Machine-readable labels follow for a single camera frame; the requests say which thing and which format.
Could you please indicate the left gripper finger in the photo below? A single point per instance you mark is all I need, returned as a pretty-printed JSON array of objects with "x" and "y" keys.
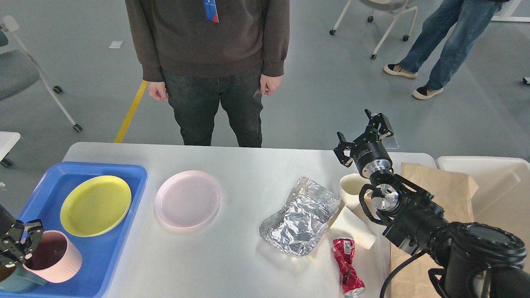
[
  {"x": 19, "y": 229},
  {"x": 28, "y": 246}
]

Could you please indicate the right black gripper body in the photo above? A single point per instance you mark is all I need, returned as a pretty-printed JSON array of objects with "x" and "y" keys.
[{"x": 370, "y": 158}]

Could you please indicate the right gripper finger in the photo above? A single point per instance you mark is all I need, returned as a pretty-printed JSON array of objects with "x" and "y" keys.
[
  {"x": 342, "y": 146},
  {"x": 379, "y": 127}
]

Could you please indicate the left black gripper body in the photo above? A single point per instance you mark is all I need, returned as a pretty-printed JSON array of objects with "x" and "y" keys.
[{"x": 7, "y": 237}]

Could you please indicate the pink mug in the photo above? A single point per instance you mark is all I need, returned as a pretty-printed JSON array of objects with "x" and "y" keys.
[{"x": 56, "y": 258}]

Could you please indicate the green mug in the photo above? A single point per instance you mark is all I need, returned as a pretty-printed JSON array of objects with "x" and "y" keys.
[{"x": 19, "y": 280}]

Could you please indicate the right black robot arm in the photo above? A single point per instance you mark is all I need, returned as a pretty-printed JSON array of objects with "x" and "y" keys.
[{"x": 474, "y": 260}]

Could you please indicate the upright white paper cup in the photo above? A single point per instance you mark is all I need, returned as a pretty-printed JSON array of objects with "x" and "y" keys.
[{"x": 350, "y": 187}]

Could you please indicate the lying white paper cup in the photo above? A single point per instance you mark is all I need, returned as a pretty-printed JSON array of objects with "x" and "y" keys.
[{"x": 349, "y": 225}]

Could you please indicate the yellow plate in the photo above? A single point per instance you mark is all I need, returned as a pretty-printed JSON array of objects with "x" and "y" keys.
[{"x": 96, "y": 206}]

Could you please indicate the blue plastic tray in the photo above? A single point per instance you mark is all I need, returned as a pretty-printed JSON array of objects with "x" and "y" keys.
[{"x": 100, "y": 254}]

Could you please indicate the white side table left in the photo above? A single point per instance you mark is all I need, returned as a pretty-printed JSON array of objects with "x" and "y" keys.
[{"x": 7, "y": 141}]

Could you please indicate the crumpled aluminium foil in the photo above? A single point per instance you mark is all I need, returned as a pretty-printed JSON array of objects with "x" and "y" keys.
[{"x": 298, "y": 226}]

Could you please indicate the crushed red can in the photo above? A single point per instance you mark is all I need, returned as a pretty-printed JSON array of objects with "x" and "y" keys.
[{"x": 343, "y": 251}]

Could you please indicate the brown paper bag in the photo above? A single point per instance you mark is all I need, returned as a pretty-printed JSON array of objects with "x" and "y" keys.
[{"x": 453, "y": 192}]

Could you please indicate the white plastic bin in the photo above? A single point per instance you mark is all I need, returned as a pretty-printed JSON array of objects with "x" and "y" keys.
[{"x": 503, "y": 196}]

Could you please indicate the grey chair left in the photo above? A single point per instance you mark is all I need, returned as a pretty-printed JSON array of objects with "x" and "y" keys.
[{"x": 19, "y": 70}]

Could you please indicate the pink plate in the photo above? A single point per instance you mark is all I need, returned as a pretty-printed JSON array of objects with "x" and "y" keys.
[{"x": 188, "y": 199}]

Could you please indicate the person in dark clothes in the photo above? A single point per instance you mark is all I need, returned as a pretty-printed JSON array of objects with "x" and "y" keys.
[{"x": 199, "y": 55}]

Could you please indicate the white paper on floor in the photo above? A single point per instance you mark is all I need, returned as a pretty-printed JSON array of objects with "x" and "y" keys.
[{"x": 116, "y": 44}]

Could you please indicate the white table frame corner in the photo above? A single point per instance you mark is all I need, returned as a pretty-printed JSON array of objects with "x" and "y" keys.
[{"x": 507, "y": 13}]

